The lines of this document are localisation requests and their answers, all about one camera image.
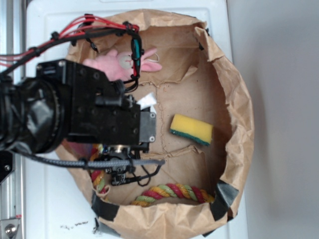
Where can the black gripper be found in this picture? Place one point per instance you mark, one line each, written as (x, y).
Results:
(88, 108)

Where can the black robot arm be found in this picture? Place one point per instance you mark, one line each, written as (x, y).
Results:
(26, 119)

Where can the pink plush bunny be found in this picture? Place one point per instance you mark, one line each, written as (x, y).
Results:
(119, 66)

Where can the yellow green sponge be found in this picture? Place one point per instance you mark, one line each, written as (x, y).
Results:
(196, 130)

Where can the brown paper bag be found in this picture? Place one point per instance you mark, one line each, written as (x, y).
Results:
(197, 80)

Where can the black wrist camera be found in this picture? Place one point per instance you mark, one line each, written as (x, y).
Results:
(126, 166)

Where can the black mounting bracket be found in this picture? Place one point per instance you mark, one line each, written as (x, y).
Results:
(6, 164)

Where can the aluminium frame rail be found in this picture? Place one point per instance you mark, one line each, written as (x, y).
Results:
(12, 13)

